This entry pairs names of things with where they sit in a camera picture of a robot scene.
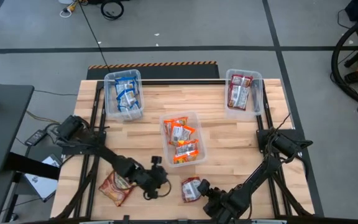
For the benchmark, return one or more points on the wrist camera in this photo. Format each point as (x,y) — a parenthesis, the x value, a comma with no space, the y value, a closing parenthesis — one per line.
(204,186)
(156,160)

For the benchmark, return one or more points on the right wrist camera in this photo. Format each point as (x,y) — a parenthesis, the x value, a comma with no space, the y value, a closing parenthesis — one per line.
(204,186)

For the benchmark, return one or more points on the black hazard-striped floor mat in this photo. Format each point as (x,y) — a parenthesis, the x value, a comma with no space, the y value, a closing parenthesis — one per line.
(166,71)

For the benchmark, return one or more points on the white printed paper sheet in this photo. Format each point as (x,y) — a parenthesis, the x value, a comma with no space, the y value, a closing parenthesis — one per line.
(40,183)

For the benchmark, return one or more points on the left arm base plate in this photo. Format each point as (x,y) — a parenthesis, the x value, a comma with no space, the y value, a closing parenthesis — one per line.
(73,150)

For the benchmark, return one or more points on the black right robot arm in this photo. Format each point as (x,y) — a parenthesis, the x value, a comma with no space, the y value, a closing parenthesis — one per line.
(259,172)

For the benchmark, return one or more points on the yellow and white power plug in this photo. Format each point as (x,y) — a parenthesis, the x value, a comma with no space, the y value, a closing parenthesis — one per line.
(70,6)

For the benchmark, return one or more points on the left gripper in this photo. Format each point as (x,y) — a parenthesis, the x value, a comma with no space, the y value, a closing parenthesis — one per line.
(152,180)

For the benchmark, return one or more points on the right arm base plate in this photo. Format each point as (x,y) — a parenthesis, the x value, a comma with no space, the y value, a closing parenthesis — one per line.
(263,137)

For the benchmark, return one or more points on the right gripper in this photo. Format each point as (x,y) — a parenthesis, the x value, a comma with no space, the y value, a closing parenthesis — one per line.
(219,203)

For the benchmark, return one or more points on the black aluminium table frame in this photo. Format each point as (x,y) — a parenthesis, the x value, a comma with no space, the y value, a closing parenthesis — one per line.
(197,82)

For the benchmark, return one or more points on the black power adapter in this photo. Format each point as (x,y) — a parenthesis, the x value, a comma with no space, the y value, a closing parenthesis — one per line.
(36,137)

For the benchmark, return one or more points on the clear plastic bin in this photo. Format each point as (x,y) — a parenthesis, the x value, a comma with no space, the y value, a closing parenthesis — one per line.
(256,93)
(168,157)
(110,107)

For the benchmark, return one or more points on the black desk frame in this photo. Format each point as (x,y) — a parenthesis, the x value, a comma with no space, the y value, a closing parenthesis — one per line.
(33,166)

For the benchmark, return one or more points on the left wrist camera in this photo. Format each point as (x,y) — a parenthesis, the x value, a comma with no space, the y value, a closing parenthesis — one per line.
(156,160)

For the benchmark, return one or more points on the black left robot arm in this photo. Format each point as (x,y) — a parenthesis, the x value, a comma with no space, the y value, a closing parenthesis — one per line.
(110,157)

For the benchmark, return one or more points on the black desk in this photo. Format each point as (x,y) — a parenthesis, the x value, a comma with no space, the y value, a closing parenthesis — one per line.
(2,124)

